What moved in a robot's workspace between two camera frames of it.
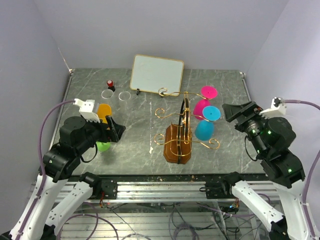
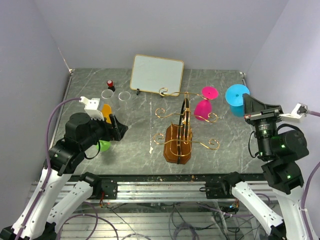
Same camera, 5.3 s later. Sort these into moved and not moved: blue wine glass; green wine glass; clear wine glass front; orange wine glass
Moved: blue wine glass
Not moved: orange wine glass; green wine glass; clear wine glass front
